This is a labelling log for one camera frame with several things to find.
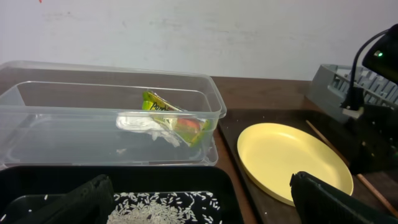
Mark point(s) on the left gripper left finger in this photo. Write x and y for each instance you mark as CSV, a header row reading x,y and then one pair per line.
x,y
91,202

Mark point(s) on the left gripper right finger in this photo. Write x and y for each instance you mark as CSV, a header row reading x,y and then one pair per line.
x,y
317,202

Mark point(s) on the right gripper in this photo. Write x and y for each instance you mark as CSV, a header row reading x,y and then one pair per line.
x,y
375,132

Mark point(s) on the wooden chopstick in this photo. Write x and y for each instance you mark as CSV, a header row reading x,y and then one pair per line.
x,y
361,177

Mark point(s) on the yellow plate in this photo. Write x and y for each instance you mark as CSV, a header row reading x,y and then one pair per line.
x,y
271,153

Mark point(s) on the pile of rice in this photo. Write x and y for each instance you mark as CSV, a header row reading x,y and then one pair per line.
x,y
166,208

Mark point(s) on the green yellow snack wrapper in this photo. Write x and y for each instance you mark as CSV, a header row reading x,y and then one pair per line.
x,y
190,130

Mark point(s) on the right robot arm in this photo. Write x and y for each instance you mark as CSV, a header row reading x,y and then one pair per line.
x,y
381,58

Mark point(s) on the grey dishwasher rack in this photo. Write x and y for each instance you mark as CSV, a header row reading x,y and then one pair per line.
x,y
330,85

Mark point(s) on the black waste tray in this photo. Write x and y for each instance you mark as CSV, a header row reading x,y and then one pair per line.
x,y
207,190

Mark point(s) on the brown serving tray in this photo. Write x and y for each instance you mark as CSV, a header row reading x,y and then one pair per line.
x,y
269,210

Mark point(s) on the clear plastic bin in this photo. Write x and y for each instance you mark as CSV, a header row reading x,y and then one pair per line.
x,y
61,114

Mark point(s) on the crumpled white tissue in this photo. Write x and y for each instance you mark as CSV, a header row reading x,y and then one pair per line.
x,y
146,125

